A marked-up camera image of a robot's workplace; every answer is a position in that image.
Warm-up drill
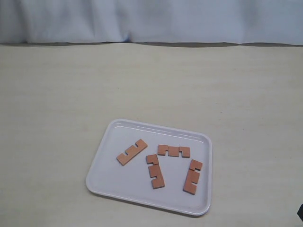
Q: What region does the notched wooden puzzle piece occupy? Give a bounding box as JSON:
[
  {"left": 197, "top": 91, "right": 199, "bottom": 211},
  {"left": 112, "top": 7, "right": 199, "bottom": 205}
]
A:
[
  {"left": 116, "top": 139, "right": 148, "bottom": 166},
  {"left": 183, "top": 159, "right": 203, "bottom": 195},
  {"left": 146, "top": 154, "right": 165, "bottom": 189},
  {"left": 157, "top": 144, "right": 190, "bottom": 158}
]

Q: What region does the white plastic tray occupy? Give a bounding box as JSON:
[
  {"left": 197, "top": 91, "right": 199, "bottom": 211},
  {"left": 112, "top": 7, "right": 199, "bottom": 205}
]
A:
[{"left": 86, "top": 119, "right": 213, "bottom": 216}]

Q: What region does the white backdrop cloth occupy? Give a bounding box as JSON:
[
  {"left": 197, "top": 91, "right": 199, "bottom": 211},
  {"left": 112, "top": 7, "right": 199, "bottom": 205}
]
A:
[{"left": 0, "top": 0, "right": 303, "bottom": 45}]

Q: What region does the black object at edge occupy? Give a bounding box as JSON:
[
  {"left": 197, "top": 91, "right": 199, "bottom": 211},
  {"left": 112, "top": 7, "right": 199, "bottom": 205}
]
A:
[{"left": 297, "top": 204, "right": 303, "bottom": 221}]

